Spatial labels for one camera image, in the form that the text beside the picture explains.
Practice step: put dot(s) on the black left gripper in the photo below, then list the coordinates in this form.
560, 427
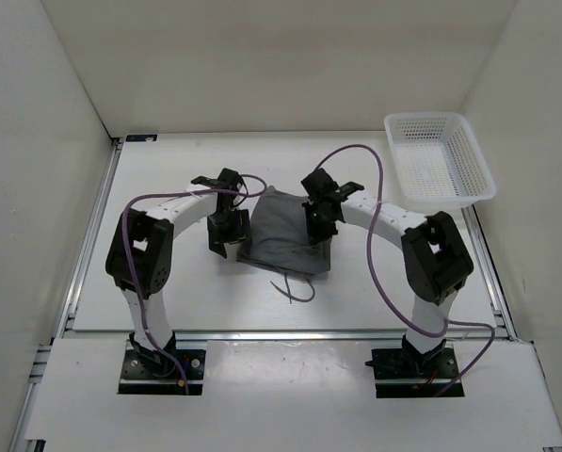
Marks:
240, 233

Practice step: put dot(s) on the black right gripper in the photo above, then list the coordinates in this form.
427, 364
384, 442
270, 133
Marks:
315, 234

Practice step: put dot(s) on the grey drawstring shorts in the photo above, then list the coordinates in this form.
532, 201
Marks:
279, 241

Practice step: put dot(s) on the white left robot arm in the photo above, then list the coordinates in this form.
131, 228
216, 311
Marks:
140, 256

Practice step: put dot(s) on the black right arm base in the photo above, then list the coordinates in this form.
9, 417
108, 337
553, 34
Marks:
397, 377

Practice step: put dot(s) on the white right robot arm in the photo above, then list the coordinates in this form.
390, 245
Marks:
436, 260

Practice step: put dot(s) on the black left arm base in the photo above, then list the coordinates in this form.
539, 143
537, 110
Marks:
142, 377

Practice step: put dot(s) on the white perforated plastic basket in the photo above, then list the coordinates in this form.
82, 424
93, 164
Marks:
438, 162

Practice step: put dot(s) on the aluminium table edge rail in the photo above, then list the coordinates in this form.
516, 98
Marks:
291, 336

